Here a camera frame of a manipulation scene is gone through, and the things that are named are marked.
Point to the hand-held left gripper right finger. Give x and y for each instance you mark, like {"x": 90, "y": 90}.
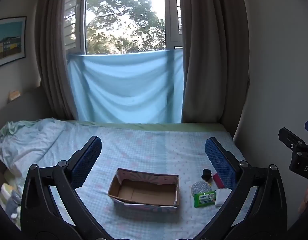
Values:
{"x": 220, "y": 163}

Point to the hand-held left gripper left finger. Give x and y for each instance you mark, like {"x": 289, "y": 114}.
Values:
{"x": 87, "y": 162}

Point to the small black cap object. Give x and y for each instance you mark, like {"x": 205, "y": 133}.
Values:
{"x": 207, "y": 175}

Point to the cardboard box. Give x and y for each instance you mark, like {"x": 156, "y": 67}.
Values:
{"x": 144, "y": 192}

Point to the person's right hand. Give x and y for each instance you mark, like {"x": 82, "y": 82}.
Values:
{"x": 307, "y": 197}

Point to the pink flat packet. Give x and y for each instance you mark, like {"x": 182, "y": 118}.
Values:
{"x": 218, "y": 181}

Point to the round silver glitter puff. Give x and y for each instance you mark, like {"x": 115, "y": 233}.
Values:
{"x": 200, "y": 188}

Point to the white tissue packet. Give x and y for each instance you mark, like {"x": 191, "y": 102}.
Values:
{"x": 222, "y": 196}

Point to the green wet wipes packet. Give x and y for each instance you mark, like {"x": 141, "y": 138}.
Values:
{"x": 205, "y": 198}

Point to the crumpled light blue quilt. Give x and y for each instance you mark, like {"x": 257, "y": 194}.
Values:
{"x": 31, "y": 142}

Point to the checked light blue bed sheet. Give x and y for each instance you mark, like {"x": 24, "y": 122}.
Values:
{"x": 149, "y": 147}

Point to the pale green mattress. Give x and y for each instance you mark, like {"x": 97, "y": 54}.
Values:
{"x": 144, "y": 127}

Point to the light blue hanging cloth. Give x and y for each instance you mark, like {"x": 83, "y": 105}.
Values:
{"x": 124, "y": 87}

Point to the beige curtain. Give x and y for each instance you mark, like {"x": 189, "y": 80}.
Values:
{"x": 54, "y": 55}
{"x": 213, "y": 67}

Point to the small tan box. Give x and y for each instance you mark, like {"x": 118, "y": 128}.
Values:
{"x": 14, "y": 95}

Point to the glass window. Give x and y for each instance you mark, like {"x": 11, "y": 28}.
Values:
{"x": 124, "y": 17}

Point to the framed wall poster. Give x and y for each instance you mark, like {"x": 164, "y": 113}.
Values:
{"x": 9, "y": 42}

